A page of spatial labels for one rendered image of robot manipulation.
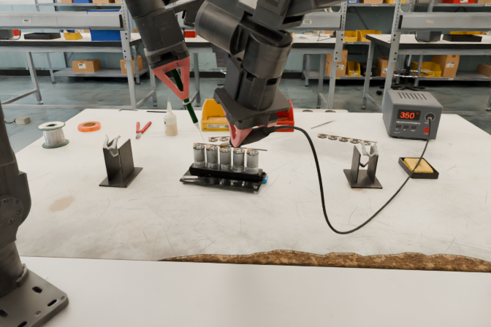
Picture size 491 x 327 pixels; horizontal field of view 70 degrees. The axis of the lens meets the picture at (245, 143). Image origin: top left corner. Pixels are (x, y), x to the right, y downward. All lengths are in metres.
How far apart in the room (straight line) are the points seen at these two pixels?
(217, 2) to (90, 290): 0.40
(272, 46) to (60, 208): 0.47
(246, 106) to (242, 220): 0.20
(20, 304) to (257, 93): 0.39
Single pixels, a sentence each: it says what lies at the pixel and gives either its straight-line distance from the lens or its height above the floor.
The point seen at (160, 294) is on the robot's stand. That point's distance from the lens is 0.49.
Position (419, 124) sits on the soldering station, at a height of 0.80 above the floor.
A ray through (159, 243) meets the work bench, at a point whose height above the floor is 0.75.
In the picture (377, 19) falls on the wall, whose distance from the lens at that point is 5.26.
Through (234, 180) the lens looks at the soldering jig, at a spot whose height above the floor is 0.76.
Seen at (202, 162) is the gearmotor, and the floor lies 0.78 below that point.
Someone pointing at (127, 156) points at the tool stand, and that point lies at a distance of 0.74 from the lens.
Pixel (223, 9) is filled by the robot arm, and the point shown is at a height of 1.08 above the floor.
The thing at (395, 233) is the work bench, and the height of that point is 0.75.
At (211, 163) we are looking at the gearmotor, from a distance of 0.71.
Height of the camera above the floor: 1.09
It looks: 23 degrees down
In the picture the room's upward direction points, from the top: straight up
